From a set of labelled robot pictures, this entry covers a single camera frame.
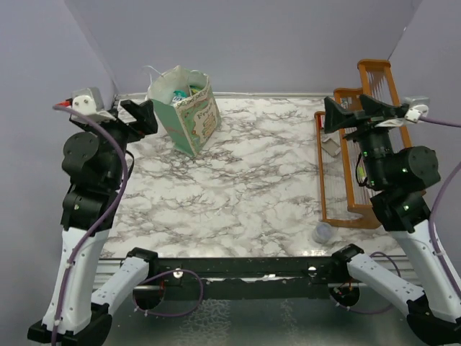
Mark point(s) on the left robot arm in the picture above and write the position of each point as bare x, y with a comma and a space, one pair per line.
94, 159

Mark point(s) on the black base frame bar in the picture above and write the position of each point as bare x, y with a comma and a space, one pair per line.
242, 278

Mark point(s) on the green paper gift bag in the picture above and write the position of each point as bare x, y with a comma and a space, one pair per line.
191, 122

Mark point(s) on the grey cardboard piece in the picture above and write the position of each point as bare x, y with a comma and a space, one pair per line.
331, 147

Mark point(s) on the teal Fox's candy bag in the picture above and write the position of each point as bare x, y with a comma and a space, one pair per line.
178, 96

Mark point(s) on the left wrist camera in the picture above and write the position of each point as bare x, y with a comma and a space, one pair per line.
89, 103

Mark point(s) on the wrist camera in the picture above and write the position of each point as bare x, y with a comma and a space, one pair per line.
418, 110
89, 103

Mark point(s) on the small clear plastic cup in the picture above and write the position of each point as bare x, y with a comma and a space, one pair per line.
322, 233

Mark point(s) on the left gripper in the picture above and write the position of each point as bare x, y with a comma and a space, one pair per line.
145, 115

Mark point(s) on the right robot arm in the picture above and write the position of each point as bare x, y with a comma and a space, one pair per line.
398, 178

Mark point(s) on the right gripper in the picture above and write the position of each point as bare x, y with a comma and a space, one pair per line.
336, 117

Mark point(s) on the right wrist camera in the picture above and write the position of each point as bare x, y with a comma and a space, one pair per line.
418, 110

